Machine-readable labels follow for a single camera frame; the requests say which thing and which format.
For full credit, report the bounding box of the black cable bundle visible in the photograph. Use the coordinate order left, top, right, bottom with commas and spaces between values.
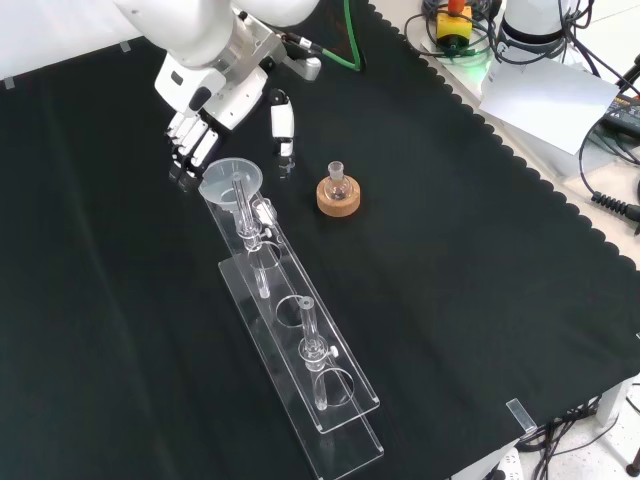
517, 394, 621, 480

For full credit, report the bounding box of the cork ring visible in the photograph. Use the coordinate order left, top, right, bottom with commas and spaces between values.
315, 177, 362, 219

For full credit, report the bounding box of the green cable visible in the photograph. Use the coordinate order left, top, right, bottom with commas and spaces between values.
319, 0, 367, 73

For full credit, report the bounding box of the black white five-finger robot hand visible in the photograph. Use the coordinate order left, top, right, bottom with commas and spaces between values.
153, 52, 297, 194

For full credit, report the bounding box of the black cloth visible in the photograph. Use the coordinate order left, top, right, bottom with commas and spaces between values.
0, 0, 640, 480

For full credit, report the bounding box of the clear tape strip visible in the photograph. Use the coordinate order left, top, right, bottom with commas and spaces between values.
505, 398, 536, 433

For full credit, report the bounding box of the black tripod leg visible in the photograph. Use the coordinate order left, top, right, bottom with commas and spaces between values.
617, 49, 640, 99

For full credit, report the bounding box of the black coiled cable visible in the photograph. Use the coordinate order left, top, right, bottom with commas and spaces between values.
578, 117, 640, 224

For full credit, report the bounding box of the translucent plastic funnel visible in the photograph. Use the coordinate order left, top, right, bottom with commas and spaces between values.
198, 157, 266, 217

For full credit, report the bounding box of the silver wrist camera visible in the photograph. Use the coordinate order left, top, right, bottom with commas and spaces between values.
285, 53, 323, 83

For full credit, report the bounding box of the yellow stop button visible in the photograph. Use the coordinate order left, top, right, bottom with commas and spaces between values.
436, 0, 474, 52

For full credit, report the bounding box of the clear acrylic funnel stand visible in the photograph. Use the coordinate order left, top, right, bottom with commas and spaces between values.
199, 167, 386, 480

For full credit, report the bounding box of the small round-bottom glass flask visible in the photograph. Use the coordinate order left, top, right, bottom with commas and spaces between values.
322, 160, 352, 203

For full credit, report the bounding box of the pale board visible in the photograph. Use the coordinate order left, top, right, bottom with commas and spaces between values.
478, 59, 620, 156

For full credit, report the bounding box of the white table leg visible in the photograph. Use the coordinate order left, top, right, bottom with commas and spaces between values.
597, 377, 632, 427

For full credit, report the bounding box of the black power adapter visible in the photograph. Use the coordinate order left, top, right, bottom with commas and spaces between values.
602, 94, 640, 135

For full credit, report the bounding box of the white power strip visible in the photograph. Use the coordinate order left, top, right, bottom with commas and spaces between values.
482, 446, 526, 480

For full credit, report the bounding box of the black looped cable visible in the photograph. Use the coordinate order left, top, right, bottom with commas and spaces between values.
403, 0, 501, 62

